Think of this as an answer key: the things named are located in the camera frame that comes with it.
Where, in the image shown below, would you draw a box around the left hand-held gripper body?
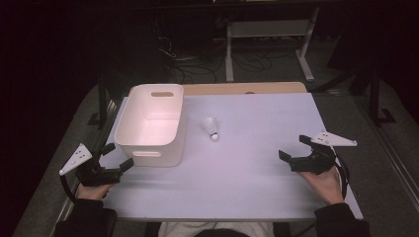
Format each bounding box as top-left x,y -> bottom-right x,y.
58,142 -> 124,188

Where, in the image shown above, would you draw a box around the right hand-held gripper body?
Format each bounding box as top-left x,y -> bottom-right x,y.
289,130 -> 358,176

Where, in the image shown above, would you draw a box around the person's left hand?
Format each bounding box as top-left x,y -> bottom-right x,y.
75,182 -> 115,201

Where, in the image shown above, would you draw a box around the person's right hand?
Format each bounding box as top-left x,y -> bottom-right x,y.
297,165 -> 346,206

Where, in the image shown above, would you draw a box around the white plastic bin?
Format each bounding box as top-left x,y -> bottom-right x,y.
114,83 -> 186,168

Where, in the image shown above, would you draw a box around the black metal stand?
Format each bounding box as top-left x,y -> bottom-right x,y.
86,77 -> 111,128
368,62 -> 397,127

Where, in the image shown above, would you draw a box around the white shuttlecock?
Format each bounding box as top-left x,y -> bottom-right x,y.
204,116 -> 220,142

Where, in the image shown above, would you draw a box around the person's light trousers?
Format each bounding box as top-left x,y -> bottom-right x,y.
157,221 -> 277,237

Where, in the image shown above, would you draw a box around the black cable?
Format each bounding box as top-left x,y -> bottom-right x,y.
58,173 -> 79,203
333,151 -> 352,200

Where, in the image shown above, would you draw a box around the white metal desk frame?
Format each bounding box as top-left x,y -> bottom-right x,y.
224,7 -> 321,83

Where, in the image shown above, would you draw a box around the tangle of floor cables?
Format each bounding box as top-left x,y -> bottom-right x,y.
156,33 -> 275,85

